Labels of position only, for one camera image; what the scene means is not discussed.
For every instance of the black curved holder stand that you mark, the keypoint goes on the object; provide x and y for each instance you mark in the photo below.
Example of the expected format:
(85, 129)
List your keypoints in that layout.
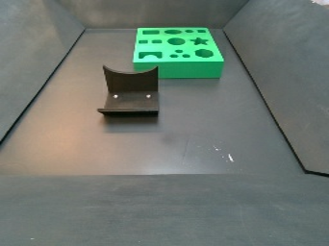
(132, 92)

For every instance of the green shape-sorter block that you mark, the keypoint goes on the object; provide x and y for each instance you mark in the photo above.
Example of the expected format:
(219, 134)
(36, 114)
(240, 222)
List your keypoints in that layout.
(182, 51)

